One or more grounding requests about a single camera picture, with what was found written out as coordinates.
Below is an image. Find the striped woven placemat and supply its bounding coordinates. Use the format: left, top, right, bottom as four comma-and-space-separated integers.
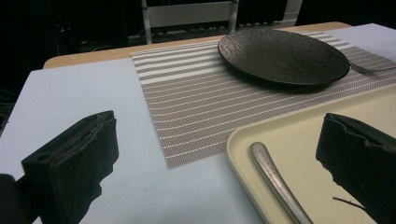
131, 30, 396, 169

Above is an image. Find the silver fork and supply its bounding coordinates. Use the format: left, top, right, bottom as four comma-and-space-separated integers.
348, 60, 396, 76

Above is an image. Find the cream plastic tray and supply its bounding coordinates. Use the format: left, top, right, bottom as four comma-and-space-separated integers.
226, 84, 396, 224

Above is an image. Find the silver table knife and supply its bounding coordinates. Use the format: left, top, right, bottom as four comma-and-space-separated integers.
248, 141, 314, 224

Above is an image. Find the light blue table sheet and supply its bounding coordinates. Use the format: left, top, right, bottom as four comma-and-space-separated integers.
0, 22, 396, 224

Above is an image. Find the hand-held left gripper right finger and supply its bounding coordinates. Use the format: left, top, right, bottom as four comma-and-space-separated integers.
315, 112, 396, 224

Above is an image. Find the dark textured round plate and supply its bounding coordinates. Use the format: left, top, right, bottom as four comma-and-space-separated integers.
217, 28, 351, 87

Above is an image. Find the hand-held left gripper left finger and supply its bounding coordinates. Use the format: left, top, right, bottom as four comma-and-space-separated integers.
21, 110, 120, 224

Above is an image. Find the grey metal stand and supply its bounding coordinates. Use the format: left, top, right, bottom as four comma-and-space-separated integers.
141, 0, 303, 45

